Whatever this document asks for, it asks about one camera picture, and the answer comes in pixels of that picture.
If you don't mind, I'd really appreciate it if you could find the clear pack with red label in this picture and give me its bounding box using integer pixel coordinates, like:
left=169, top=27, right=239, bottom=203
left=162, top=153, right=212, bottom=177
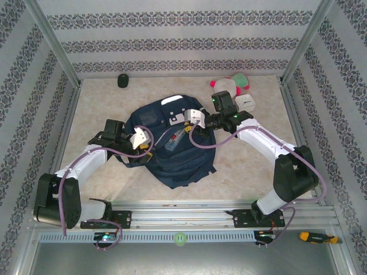
left=163, top=128, right=186, bottom=151

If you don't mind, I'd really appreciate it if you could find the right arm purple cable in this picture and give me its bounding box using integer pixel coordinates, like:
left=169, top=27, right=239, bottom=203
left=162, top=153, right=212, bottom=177
left=189, top=119, right=329, bottom=247

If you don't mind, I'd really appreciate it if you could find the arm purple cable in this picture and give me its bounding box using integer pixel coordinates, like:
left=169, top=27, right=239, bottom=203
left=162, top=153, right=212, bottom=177
left=58, top=124, right=155, bottom=252
left=189, top=119, right=329, bottom=247

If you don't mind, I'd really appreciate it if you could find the navy blue backpack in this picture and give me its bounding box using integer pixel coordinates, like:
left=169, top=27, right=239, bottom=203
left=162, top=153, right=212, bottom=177
left=116, top=94, right=217, bottom=190

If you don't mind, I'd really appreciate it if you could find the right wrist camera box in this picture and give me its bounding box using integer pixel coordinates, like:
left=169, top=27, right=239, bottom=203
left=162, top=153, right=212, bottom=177
left=183, top=108, right=206, bottom=129

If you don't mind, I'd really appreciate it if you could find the white pink green plush toy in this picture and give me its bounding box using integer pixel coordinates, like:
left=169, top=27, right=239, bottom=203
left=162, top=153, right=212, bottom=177
left=209, top=72, right=251, bottom=98

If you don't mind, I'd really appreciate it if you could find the aluminium mounting rail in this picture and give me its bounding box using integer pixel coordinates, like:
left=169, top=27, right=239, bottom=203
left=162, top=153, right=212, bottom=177
left=27, top=200, right=341, bottom=230

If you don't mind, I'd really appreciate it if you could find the white alarm clock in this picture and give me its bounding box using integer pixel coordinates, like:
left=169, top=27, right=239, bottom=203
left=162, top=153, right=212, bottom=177
left=235, top=94, right=256, bottom=112

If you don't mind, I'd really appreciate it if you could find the aluminium frame post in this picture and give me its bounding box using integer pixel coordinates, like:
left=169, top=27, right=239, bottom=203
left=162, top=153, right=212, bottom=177
left=280, top=0, right=336, bottom=85
left=24, top=0, right=83, bottom=87

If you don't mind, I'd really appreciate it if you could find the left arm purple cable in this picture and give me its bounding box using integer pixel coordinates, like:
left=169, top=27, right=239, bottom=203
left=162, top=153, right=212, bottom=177
left=58, top=124, right=155, bottom=252

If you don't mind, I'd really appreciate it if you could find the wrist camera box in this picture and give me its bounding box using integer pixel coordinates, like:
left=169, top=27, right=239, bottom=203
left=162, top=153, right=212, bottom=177
left=130, top=127, right=151, bottom=150
left=183, top=108, right=206, bottom=129

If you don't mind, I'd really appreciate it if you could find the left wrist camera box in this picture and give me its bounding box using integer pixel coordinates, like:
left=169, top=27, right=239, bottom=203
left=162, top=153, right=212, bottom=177
left=130, top=127, right=151, bottom=150

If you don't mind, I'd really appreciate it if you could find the yellow black screwdriver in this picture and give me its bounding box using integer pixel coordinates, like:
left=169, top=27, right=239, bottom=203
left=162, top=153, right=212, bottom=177
left=299, top=231, right=343, bottom=245

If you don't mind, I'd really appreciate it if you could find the slotted grey cable duct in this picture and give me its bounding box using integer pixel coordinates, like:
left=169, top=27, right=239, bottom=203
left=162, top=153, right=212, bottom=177
left=38, top=231, right=256, bottom=243

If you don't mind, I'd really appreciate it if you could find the aluminium side rail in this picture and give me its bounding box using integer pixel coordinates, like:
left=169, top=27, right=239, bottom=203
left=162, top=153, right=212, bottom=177
left=279, top=81, right=326, bottom=207
left=38, top=82, right=83, bottom=209

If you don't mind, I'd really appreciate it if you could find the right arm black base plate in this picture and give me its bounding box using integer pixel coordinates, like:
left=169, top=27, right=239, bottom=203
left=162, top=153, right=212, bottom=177
left=226, top=209, right=286, bottom=229

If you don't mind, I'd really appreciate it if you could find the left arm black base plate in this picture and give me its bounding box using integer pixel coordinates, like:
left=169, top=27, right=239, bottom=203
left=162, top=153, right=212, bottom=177
left=83, top=210, right=132, bottom=230

